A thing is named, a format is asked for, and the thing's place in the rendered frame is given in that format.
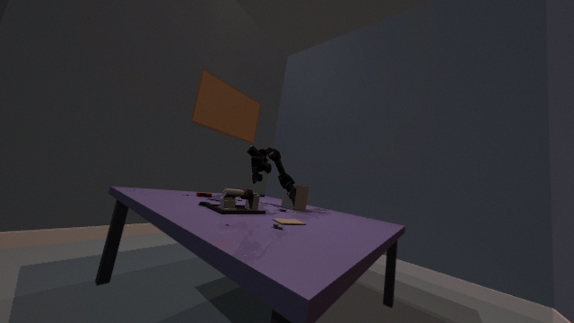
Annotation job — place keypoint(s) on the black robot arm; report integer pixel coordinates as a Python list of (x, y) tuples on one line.
[(276, 157)]

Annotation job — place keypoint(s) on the tan flat rectangular plate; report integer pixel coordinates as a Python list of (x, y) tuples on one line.
[(289, 221)]

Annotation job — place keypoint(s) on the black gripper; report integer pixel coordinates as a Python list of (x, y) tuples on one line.
[(256, 167)]

